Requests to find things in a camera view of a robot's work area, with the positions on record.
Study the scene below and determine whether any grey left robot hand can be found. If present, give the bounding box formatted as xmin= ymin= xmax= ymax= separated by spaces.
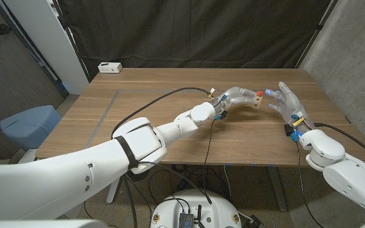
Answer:
xmin=210 ymin=86 xmax=260 ymax=121

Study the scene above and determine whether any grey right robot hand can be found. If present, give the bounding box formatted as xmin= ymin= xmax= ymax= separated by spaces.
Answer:
xmin=264 ymin=81 xmax=315 ymax=137

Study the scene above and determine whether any black curtain backdrop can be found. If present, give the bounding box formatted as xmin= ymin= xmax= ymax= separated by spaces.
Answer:
xmin=57 ymin=0 xmax=332 ymax=80

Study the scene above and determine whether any grey table leg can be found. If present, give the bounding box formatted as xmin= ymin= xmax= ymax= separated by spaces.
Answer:
xmin=106 ymin=177 xmax=123 ymax=204
xmin=266 ymin=166 xmax=288 ymax=212

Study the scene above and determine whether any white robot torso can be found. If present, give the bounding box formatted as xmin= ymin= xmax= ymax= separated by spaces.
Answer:
xmin=150 ymin=189 xmax=243 ymax=228

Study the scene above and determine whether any round black fan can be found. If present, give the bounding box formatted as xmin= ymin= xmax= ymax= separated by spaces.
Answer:
xmin=127 ymin=170 xmax=148 ymax=182

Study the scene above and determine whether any white power strip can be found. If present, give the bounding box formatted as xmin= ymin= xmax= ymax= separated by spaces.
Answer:
xmin=97 ymin=61 xmax=124 ymax=74

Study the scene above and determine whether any grey electronics box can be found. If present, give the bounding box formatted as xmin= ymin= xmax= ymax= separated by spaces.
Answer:
xmin=178 ymin=212 xmax=195 ymax=228

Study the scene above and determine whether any white cabinet panel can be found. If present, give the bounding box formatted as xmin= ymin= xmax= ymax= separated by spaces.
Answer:
xmin=3 ymin=0 xmax=90 ymax=95

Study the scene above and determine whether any blue padded stool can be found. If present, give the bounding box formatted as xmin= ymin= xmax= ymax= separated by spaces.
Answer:
xmin=0 ymin=104 xmax=62 ymax=151

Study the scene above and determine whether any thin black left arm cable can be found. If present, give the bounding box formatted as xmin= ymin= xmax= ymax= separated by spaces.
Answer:
xmin=138 ymin=119 xmax=218 ymax=228

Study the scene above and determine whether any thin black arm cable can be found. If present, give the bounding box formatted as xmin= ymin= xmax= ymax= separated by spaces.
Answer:
xmin=296 ymin=142 xmax=326 ymax=228
xmin=138 ymin=119 xmax=218 ymax=228

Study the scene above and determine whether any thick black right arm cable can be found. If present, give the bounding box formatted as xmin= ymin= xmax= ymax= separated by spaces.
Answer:
xmin=312 ymin=122 xmax=365 ymax=167

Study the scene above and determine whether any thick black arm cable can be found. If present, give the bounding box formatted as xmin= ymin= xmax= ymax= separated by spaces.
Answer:
xmin=312 ymin=122 xmax=365 ymax=167
xmin=111 ymin=87 xmax=214 ymax=139

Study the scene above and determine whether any black frame pole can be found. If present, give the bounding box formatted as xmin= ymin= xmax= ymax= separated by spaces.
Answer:
xmin=51 ymin=0 xmax=91 ymax=84
xmin=295 ymin=0 xmax=340 ymax=69

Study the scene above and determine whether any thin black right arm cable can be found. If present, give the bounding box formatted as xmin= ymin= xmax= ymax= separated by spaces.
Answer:
xmin=296 ymin=142 xmax=326 ymax=228

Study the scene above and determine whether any white floor cable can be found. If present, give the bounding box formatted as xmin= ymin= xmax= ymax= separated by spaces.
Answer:
xmin=222 ymin=164 xmax=233 ymax=199

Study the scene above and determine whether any black floor cable tangle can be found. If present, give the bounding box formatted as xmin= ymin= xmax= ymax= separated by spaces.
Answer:
xmin=147 ymin=164 xmax=224 ymax=203

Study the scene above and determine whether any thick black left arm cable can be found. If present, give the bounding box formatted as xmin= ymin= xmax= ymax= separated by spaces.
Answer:
xmin=111 ymin=87 xmax=214 ymax=139

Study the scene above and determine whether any black wall rail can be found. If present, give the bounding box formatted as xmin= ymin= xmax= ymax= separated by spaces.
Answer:
xmin=0 ymin=0 xmax=70 ymax=98

